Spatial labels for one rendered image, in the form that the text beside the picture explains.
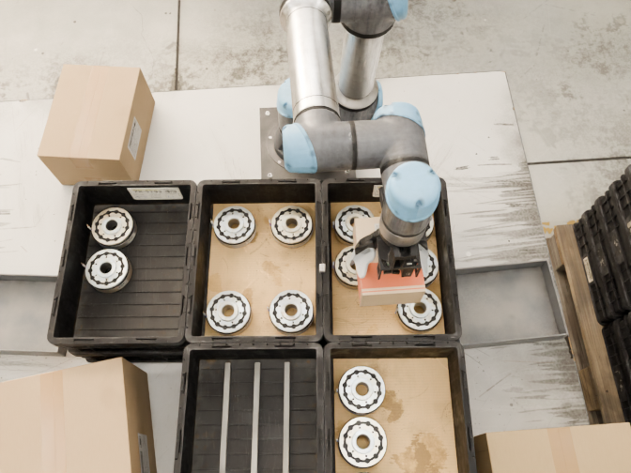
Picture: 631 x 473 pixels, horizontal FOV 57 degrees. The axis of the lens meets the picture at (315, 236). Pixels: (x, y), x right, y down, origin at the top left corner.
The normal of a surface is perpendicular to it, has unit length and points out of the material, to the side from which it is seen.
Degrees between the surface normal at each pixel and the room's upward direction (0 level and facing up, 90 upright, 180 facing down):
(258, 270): 0
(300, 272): 0
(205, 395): 0
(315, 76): 12
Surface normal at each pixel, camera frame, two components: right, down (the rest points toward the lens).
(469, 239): -0.01, -0.39
